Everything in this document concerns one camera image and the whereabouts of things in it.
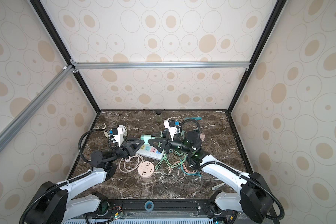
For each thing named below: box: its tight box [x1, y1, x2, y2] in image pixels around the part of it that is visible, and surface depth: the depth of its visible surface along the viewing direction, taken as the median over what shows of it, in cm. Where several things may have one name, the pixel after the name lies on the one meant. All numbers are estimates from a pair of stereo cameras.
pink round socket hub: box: [137, 161, 155, 179], surface depth 87 cm
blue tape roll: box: [144, 200, 154, 212], surface depth 75 cm
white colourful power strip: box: [135, 144, 165, 161], surface depth 93 cm
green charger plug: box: [140, 134, 152, 146], surface depth 62 cm
